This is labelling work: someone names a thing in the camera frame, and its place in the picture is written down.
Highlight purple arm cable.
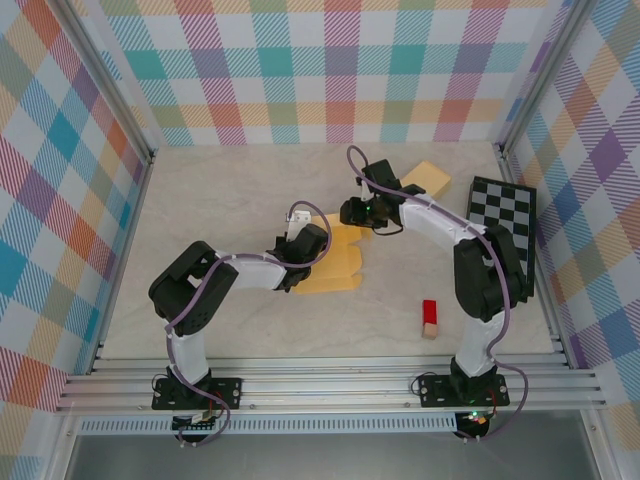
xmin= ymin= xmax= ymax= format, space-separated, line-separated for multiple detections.
xmin=346 ymin=145 xmax=532 ymax=442
xmin=164 ymin=200 xmax=334 ymax=447

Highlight black grey chessboard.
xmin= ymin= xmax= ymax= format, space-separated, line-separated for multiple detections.
xmin=464 ymin=175 xmax=539 ymax=301

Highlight aluminium mounting rail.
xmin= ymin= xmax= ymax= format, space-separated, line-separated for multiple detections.
xmin=54 ymin=354 xmax=609 ymax=414

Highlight aluminium frame post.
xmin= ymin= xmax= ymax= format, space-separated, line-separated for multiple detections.
xmin=494 ymin=0 xmax=601 ymax=156
xmin=52 ymin=0 xmax=156 ymax=166

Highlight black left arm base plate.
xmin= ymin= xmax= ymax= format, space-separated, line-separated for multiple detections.
xmin=151 ymin=377 xmax=244 ymax=412

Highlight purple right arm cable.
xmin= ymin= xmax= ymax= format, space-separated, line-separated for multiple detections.
xmin=346 ymin=145 xmax=532 ymax=442

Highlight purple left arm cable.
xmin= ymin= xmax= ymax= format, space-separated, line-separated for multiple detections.
xmin=164 ymin=200 xmax=334 ymax=447

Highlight small circuit board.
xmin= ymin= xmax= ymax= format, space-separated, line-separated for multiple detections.
xmin=172 ymin=410 xmax=221 ymax=434
xmin=459 ymin=409 xmax=494 ymax=429

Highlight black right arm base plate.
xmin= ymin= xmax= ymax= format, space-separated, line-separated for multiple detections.
xmin=418 ymin=373 xmax=511 ymax=409

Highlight perforated grey cable duct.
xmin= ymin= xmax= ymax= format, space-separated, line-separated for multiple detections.
xmin=77 ymin=417 xmax=494 ymax=435

